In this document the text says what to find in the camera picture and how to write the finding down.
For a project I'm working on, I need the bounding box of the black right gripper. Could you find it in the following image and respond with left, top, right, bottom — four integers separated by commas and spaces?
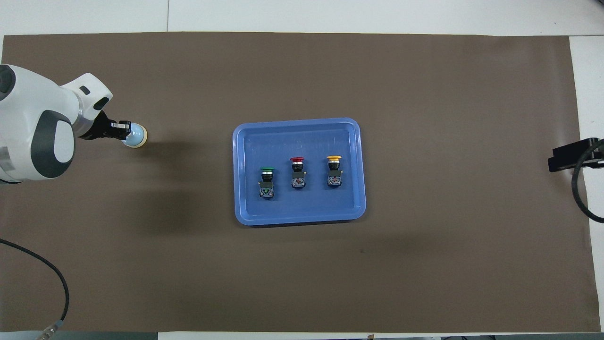
547, 138, 604, 173

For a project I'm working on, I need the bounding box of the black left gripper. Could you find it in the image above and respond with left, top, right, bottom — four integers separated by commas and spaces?
78, 111, 132, 141

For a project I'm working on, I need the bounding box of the light blue desk bell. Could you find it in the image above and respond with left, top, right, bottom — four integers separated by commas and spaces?
124, 124, 148, 150

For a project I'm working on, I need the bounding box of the green push button switch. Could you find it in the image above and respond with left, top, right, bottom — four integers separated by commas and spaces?
258, 166, 276, 199

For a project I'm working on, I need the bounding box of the red push button switch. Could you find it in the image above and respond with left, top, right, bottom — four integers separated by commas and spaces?
289, 157, 307, 189

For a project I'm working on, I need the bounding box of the yellow push button switch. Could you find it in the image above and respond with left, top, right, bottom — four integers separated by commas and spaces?
326, 155, 343, 188

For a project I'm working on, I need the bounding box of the blue plastic tray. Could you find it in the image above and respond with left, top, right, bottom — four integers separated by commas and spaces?
232, 118, 367, 226

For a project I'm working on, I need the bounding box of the brown table mat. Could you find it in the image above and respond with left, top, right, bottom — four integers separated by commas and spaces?
0, 32, 593, 333

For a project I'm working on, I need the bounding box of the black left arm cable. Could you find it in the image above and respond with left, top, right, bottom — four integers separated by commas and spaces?
0, 238, 70, 340

